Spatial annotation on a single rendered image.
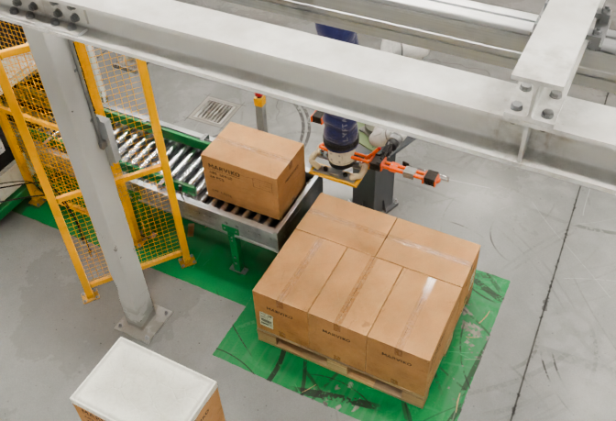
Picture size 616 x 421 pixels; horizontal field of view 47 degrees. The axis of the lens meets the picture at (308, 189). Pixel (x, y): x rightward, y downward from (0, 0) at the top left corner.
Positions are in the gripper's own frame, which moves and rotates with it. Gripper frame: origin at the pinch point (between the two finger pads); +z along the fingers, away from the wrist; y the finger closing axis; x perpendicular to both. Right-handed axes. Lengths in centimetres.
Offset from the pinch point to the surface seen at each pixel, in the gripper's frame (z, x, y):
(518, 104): 186, -100, -204
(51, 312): 124, 200, 120
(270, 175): 16, 71, 25
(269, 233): 34, 65, 62
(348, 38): 6, 20, -87
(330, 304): 67, 3, 66
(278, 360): 87, 33, 120
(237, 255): 33, 95, 100
